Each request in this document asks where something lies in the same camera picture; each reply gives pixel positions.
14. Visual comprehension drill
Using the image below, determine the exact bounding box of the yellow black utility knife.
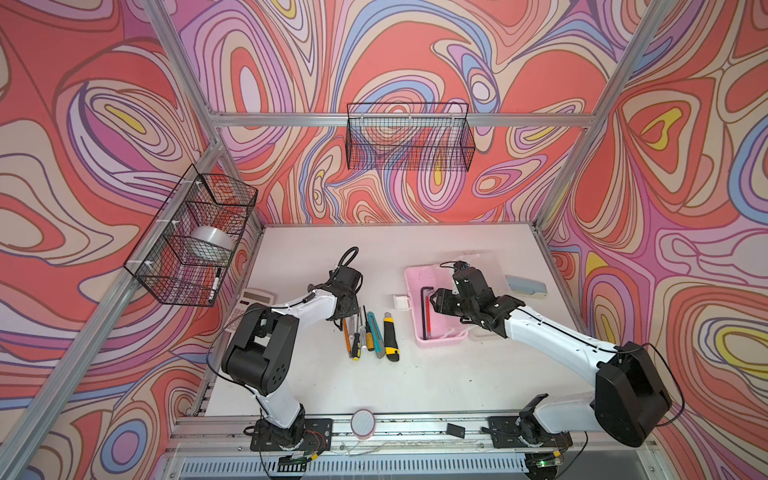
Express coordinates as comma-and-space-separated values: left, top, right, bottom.
383, 312, 400, 362

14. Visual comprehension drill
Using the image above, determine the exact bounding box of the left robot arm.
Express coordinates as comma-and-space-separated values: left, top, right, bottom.
221, 266, 363, 430

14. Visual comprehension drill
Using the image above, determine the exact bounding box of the silver duct tape roll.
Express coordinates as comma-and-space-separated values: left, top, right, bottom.
187, 226, 235, 265

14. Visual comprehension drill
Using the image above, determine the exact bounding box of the yellow black screwdriver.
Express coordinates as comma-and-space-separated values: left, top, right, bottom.
351, 314, 361, 361

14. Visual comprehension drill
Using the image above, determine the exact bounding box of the white calculator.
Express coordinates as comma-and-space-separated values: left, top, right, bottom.
231, 288, 275, 318

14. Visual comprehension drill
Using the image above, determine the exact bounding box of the pink plastic tool box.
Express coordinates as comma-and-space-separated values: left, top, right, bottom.
404, 264, 469, 348

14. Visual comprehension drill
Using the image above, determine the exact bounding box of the black marker pen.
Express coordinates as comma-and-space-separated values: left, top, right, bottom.
208, 268, 222, 304

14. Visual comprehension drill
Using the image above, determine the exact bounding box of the orange handle screwdriver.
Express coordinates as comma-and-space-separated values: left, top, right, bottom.
363, 306, 375, 351

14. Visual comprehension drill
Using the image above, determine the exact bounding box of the clear tool box lid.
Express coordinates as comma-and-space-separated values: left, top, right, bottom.
458, 251, 511, 296

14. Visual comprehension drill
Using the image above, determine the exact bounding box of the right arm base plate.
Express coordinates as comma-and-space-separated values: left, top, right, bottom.
482, 416, 573, 450

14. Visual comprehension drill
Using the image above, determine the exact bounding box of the black wire basket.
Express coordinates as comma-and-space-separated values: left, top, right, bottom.
124, 166, 258, 307
345, 100, 476, 172

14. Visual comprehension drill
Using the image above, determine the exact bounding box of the small black block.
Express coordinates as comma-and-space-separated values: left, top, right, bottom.
446, 423, 466, 439

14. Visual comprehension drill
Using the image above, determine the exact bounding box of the pink tape roll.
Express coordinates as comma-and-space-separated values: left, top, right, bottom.
350, 409, 376, 440

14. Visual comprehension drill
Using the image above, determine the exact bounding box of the red hex key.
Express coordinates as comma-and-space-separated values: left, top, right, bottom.
423, 291, 431, 340

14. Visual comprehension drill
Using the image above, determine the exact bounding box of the clear handle tester screwdriver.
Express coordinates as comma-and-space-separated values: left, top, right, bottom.
358, 316, 367, 351

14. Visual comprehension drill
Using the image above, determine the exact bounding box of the orange hex key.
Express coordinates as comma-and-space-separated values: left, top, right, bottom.
342, 318, 352, 358

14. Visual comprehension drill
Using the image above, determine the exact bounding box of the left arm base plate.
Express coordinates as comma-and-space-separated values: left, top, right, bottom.
243, 418, 333, 453

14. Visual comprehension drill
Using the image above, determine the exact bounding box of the grey stapler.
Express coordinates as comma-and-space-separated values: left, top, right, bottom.
505, 275, 548, 298

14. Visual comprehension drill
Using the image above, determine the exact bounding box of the white box latch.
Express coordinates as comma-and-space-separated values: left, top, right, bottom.
393, 295, 412, 311

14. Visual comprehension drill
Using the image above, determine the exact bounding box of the black wire basket left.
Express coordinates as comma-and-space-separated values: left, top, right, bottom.
124, 166, 258, 307

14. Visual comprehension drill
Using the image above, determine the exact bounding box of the black wire basket back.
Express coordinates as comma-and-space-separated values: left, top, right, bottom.
345, 100, 476, 172

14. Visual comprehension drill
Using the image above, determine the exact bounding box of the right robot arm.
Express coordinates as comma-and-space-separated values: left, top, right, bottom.
430, 260, 672, 448

